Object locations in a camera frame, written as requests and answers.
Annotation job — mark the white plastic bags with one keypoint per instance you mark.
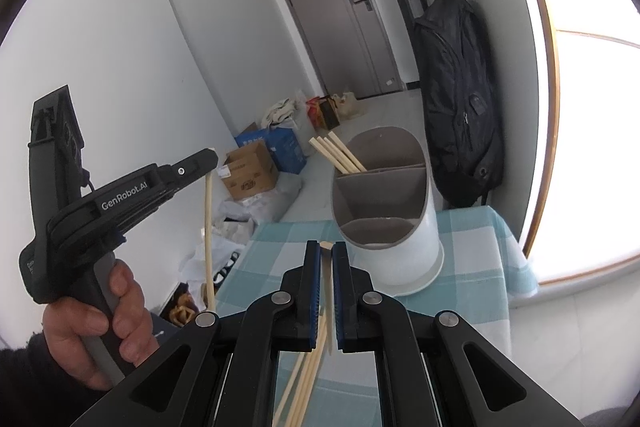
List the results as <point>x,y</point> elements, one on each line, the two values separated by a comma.
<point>233,225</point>

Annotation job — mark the brown cardboard box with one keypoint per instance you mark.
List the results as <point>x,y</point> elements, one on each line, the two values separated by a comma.
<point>248,171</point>

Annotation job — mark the bamboo chopstick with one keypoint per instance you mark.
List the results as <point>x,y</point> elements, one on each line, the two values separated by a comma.
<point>297,391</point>
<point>326,315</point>

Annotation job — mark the black backpack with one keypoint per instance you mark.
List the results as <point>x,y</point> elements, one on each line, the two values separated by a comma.
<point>462,115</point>

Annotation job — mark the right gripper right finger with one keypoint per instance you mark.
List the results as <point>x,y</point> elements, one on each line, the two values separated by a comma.
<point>434,371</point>

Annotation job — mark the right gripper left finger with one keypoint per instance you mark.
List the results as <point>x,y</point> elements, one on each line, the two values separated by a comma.
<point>220,371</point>

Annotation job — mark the blue cardboard box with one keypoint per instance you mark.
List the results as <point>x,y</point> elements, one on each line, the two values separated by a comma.
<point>282,144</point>

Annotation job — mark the white grey utensil holder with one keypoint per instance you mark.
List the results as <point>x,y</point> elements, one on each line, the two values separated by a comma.
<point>387,215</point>

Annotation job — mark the person's left hand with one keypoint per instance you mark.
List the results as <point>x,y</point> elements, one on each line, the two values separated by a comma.
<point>67,322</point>

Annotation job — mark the yellow red bag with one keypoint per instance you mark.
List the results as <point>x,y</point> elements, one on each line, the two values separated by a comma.
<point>328,112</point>

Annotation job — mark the chopsticks in holder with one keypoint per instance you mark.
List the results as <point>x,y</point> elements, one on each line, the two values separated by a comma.
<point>337,153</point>

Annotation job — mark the grey door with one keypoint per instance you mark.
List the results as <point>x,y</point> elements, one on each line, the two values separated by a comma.
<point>347,45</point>

